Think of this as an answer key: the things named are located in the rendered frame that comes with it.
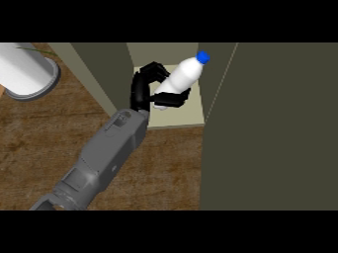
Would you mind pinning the white cylindrical pot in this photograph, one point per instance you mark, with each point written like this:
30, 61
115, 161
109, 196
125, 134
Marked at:
17, 70

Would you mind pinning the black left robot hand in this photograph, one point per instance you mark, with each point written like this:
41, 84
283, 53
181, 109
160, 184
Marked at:
140, 92

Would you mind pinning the white bottle with blue cap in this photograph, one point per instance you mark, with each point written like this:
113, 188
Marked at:
184, 74

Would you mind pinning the dark grey cabinet door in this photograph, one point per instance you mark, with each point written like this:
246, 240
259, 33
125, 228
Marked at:
285, 131

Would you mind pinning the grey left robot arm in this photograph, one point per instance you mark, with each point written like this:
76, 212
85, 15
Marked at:
109, 148

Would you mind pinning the green plant stem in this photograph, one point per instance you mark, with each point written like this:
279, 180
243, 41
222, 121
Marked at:
39, 50

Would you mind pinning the olive grey cabinet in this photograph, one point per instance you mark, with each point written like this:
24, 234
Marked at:
100, 66

